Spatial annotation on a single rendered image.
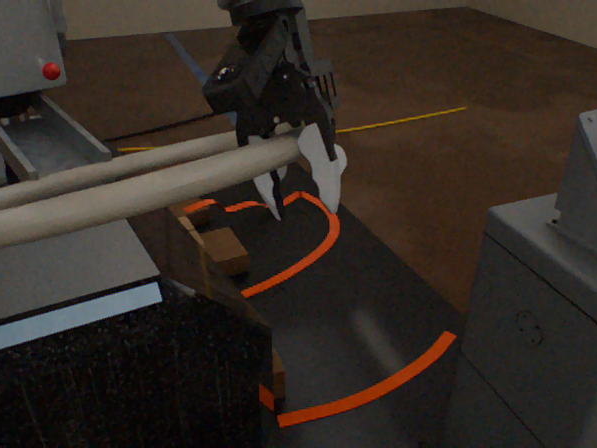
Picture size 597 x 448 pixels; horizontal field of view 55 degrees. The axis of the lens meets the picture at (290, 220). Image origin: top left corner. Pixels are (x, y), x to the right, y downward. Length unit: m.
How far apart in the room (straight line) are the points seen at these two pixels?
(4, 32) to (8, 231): 0.76
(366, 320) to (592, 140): 1.28
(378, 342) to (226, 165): 1.73
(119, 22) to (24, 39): 5.34
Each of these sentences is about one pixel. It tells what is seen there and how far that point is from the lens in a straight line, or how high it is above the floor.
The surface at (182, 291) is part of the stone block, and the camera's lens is 1.18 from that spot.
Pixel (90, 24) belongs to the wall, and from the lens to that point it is 6.53.
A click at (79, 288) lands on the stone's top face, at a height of 0.82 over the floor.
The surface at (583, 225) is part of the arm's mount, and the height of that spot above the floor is 0.89.
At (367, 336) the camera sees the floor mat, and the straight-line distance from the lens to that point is 2.20.
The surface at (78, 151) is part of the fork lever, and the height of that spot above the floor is 1.07.
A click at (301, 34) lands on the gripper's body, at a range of 0.61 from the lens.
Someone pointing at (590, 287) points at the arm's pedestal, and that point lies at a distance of 1.18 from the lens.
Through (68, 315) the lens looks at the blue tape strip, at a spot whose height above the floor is 0.80.
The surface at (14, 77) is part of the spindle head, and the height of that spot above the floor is 1.15.
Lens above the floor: 1.49
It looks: 31 degrees down
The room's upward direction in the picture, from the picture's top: straight up
